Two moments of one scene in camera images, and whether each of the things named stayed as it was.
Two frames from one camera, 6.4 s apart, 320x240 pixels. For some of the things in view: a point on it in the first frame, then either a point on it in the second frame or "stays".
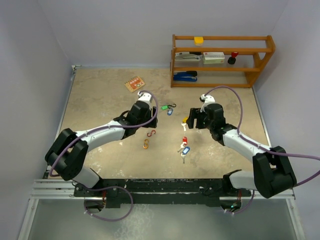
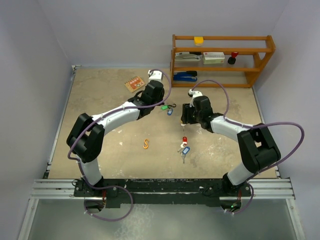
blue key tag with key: (170, 111) stays
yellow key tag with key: (184, 120) stays
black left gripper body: (150, 115) → (158, 100)
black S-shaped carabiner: (169, 106) stays
